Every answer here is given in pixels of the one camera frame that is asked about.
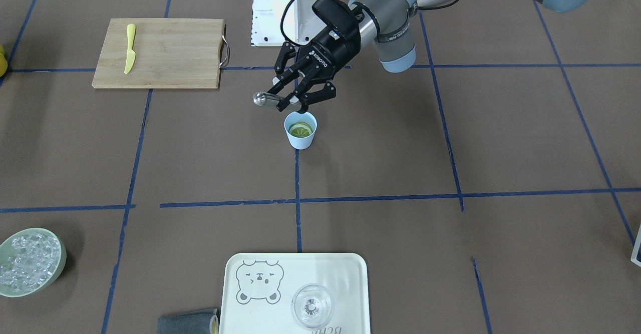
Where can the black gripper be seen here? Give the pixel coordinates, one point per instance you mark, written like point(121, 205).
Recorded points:
point(331, 49)

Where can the steel muddler black tip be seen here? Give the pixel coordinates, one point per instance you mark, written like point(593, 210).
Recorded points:
point(263, 99)

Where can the yellow lemon half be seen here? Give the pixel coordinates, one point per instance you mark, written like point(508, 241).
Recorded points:
point(300, 130)

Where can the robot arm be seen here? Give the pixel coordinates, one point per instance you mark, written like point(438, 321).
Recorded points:
point(385, 24)

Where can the light blue cup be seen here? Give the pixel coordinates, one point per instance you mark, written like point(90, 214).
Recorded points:
point(300, 143)

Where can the whole yellow lemon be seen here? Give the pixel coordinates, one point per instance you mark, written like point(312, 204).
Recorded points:
point(4, 65)

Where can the bamboo cutting board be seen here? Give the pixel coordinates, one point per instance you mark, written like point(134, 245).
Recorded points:
point(171, 53)

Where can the yellow plastic knife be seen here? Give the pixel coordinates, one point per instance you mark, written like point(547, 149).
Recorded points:
point(130, 53)

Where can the cream bear tray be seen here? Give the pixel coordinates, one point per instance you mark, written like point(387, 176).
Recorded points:
point(258, 289)

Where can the clear wine glass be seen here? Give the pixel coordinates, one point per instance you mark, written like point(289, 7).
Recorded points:
point(312, 306)

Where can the green bowl of ice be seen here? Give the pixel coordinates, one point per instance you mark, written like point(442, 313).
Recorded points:
point(32, 260)

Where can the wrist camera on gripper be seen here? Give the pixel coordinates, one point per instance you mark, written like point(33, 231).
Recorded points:
point(338, 16)

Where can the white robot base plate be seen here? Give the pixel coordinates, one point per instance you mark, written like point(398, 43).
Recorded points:
point(269, 21)

